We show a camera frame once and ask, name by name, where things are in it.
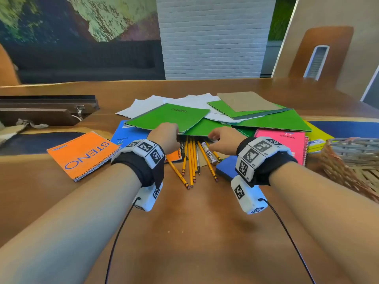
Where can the person's left hand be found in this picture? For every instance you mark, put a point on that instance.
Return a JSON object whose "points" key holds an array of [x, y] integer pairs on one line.
{"points": [[164, 137]]}

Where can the person's right hand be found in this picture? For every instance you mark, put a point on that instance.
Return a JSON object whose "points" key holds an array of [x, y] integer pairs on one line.
{"points": [[228, 143]]}

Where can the black white marker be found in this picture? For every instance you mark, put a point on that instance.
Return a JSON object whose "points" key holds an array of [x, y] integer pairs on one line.
{"points": [[182, 149]]}

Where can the orange spiral notebook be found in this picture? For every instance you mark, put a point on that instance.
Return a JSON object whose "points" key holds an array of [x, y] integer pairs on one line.
{"points": [[174, 156]]}

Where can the black white markers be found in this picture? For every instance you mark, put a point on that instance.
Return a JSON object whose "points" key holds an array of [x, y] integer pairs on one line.
{"points": [[208, 153]]}

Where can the blue eraser block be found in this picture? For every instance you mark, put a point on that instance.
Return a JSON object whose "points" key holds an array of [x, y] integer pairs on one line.
{"points": [[226, 170]]}

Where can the brown kraft paper sheet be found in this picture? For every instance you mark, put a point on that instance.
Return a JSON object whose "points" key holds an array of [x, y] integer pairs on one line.
{"points": [[245, 101], [202, 162]]}

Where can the blue spiral notebook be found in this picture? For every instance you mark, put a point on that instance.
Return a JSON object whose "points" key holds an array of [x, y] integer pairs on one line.
{"points": [[130, 134]]}

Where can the silver ballpoint pens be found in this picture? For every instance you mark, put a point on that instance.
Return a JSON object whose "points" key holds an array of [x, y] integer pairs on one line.
{"points": [[197, 162]]}

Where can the bunch of yellow pencils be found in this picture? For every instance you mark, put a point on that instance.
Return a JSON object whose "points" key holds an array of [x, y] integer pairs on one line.
{"points": [[191, 162]]}

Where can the pink spiral notebook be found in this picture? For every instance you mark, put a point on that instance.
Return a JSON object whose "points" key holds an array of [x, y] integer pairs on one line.
{"points": [[281, 144]]}

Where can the orange steno notebook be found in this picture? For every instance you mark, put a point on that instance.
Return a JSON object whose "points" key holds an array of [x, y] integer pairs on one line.
{"points": [[83, 153]]}

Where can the yellow notebook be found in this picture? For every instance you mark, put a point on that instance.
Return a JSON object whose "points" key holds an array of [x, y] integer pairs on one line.
{"points": [[316, 133]]}

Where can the woven wicker basket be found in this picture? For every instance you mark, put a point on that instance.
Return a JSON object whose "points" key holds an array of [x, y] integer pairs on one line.
{"points": [[349, 162]]}

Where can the person's right forearm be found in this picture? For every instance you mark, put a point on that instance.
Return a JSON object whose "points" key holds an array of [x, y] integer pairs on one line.
{"points": [[325, 210]]}

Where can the person's left forearm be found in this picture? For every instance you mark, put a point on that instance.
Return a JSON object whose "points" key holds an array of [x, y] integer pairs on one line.
{"points": [[74, 218]]}

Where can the black left wrist marker band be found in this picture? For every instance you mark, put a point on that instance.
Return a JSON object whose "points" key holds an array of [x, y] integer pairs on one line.
{"points": [[148, 150]]}

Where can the black wrist marker band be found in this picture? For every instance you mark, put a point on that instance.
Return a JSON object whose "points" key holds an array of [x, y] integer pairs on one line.
{"points": [[148, 150], [257, 156]]}

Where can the black right wrist marker band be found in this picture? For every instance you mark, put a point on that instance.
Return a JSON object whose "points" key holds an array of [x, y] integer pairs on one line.
{"points": [[257, 156]]}

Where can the wooden table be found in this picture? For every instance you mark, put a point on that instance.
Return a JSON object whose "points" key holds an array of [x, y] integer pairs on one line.
{"points": [[189, 233]]}

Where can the dark sofa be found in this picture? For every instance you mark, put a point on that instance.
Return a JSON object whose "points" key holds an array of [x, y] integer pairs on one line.
{"points": [[88, 62]]}

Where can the dark wooden box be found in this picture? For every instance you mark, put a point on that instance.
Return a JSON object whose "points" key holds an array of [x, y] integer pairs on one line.
{"points": [[44, 109]]}

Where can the brown wooden chair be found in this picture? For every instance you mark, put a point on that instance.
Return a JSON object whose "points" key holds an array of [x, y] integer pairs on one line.
{"points": [[334, 50], [6, 68]]}

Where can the brown metal-framed board panel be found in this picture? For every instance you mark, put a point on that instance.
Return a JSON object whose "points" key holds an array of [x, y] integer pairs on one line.
{"points": [[325, 11]]}

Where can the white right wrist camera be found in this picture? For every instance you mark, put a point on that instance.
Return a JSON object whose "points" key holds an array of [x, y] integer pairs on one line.
{"points": [[247, 198]]}

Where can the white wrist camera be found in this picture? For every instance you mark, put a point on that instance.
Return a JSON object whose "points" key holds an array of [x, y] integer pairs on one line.
{"points": [[247, 198], [148, 198]]}

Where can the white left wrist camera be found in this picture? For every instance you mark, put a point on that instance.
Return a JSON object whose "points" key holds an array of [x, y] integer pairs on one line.
{"points": [[148, 198]]}

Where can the large abstract wall painting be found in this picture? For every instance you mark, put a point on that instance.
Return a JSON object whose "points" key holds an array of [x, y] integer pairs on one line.
{"points": [[103, 17]]}

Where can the green foliage wall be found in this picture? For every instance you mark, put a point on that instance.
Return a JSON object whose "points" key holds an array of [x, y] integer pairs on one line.
{"points": [[281, 17]]}

